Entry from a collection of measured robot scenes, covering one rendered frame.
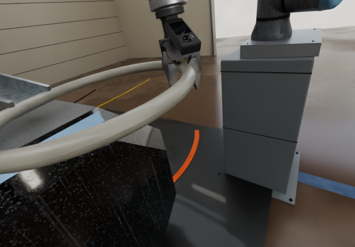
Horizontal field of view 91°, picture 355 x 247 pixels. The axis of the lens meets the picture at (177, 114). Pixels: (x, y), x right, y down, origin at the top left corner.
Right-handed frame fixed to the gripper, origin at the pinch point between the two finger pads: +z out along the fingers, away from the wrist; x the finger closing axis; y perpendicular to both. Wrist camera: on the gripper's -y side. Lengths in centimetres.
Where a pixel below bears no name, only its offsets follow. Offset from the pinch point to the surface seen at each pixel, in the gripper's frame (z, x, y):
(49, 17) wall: -108, 185, 568
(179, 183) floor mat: 86, 6, 48
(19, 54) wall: -36, 271, 503
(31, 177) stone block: 7.1, 41.7, -7.1
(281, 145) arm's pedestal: 53, -51, 17
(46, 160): -5.5, 25.5, -25.1
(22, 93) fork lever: -8, 48, 19
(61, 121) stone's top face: 1.0, 36.9, 7.7
